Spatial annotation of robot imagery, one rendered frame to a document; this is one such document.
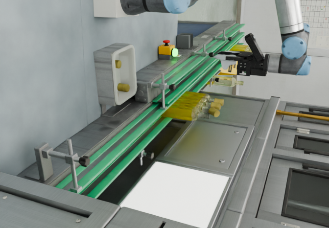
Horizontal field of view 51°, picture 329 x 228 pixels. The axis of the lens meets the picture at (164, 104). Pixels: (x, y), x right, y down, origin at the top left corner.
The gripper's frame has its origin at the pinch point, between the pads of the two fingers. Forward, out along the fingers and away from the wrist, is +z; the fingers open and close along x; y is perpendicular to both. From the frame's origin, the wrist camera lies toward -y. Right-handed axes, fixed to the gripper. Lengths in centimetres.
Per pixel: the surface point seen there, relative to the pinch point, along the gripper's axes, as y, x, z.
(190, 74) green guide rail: 24, 40, 26
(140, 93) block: 18.9, -8.0, 33.1
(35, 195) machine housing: 6, -94, 12
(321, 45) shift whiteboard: 128, 588, -49
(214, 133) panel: 42.6, 9.6, 3.2
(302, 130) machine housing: 47, 36, -36
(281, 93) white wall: 237, 588, 15
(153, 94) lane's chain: 21.4, -0.8, 30.3
